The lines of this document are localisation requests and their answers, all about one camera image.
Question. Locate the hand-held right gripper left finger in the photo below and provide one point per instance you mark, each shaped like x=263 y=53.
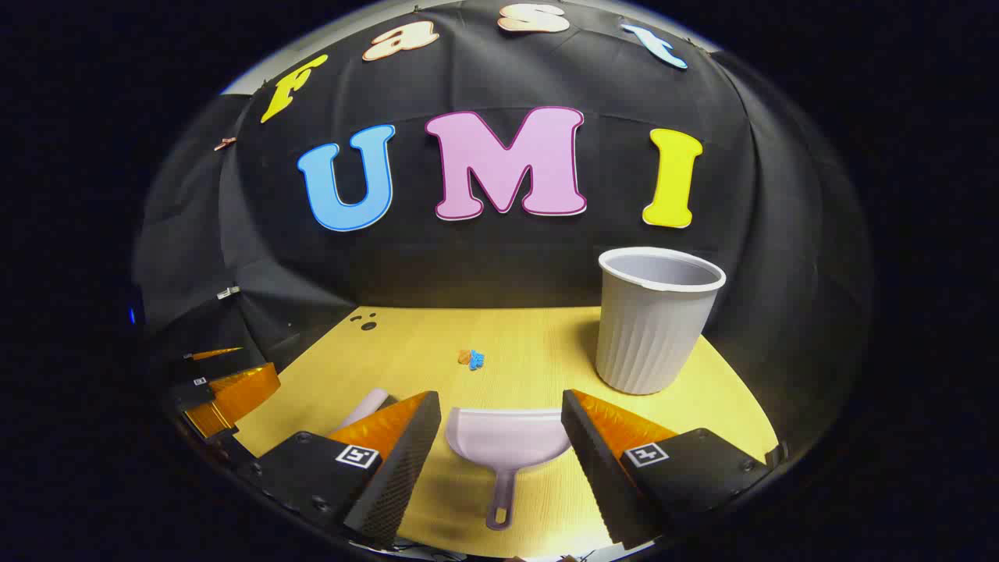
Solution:
x=406 y=460

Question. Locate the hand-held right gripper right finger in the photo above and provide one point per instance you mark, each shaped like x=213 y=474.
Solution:
x=597 y=460

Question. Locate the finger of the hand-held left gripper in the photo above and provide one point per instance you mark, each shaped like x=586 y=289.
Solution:
x=215 y=355
x=234 y=394

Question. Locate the pale purple small broom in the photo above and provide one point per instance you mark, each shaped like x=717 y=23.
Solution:
x=368 y=406

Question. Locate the pale purple dustpan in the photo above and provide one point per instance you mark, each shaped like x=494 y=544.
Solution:
x=507 y=437

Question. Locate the blue paper scrap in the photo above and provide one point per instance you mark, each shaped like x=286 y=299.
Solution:
x=477 y=361

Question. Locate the grey ribbed garbage bin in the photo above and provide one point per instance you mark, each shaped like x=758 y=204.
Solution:
x=655 y=343

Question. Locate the wooden desktop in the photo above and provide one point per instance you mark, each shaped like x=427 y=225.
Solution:
x=531 y=375

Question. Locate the silver binder clip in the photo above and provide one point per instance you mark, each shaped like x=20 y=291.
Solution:
x=228 y=293

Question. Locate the copper binder clip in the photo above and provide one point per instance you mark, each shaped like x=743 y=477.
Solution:
x=225 y=144

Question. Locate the black backdrop cloth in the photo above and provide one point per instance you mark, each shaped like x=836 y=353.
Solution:
x=507 y=265

